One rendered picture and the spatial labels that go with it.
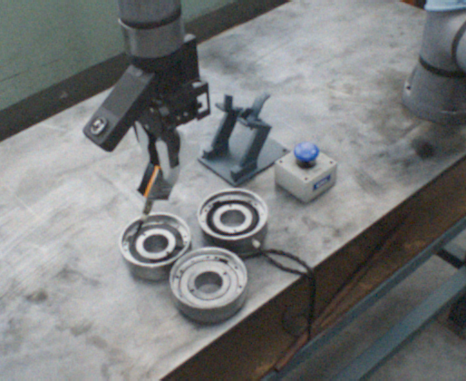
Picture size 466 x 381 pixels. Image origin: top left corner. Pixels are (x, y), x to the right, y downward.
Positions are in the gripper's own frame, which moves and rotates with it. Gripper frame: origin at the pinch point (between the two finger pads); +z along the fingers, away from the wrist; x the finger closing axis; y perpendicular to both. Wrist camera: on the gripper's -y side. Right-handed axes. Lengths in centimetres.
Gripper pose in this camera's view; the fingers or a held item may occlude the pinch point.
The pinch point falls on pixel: (160, 174)
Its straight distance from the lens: 91.5
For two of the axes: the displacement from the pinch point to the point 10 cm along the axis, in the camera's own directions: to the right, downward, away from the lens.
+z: 1.0, 7.6, 6.5
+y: 7.8, -4.6, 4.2
